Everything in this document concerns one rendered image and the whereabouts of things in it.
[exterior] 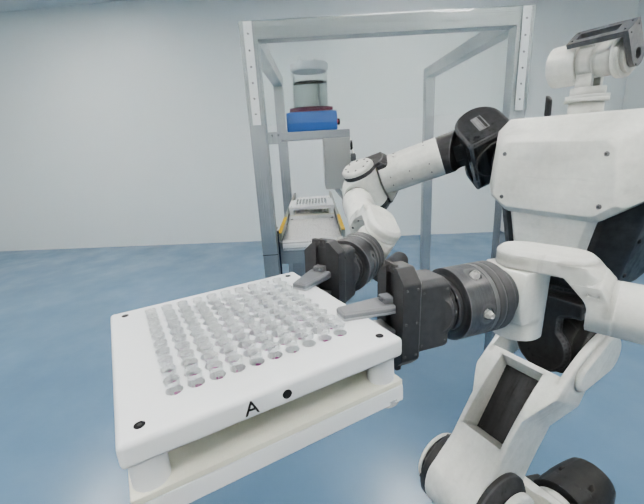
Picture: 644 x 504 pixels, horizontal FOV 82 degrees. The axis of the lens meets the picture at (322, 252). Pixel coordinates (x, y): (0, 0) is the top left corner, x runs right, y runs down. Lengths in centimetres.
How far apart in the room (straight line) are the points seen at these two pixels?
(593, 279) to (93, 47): 560
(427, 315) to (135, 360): 30
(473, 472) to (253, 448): 55
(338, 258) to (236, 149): 449
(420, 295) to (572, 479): 95
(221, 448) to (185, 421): 5
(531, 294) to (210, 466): 40
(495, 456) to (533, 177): 49
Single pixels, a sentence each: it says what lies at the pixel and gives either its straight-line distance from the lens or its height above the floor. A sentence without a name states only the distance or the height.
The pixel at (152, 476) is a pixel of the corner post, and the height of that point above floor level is 101.
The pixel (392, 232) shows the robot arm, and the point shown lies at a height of 107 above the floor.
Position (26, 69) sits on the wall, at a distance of 621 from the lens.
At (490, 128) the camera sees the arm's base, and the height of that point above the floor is 123.
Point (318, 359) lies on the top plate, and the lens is 34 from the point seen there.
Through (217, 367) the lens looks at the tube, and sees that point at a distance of 35.
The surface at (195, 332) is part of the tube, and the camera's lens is 40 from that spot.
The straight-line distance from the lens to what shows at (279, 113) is 147.
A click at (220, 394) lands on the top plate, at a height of 104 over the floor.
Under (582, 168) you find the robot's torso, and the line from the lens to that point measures 71.
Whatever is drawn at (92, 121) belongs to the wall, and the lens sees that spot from 573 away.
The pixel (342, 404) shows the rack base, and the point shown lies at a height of 100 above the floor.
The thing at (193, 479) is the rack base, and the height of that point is 99.
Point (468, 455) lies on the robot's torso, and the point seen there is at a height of 65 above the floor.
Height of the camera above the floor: 123
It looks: 16 degrees down
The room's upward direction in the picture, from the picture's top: 3 degrees counter-clockwise
